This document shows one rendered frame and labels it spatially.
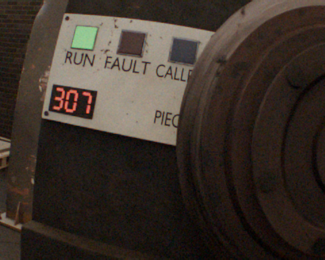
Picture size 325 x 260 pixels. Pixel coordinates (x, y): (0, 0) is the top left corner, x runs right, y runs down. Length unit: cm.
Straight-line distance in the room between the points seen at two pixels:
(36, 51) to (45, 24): 20
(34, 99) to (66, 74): 263
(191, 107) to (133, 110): 17
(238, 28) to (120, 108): 25
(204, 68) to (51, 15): 286
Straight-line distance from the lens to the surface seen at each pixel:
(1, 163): 550
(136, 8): 87
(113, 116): 84
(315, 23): 68
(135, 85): 83
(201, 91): 69
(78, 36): 86
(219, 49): 69
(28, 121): 351
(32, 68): 351
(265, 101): 60
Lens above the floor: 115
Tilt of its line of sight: 5 degrees down
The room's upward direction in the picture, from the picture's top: 10 degrees clockwise
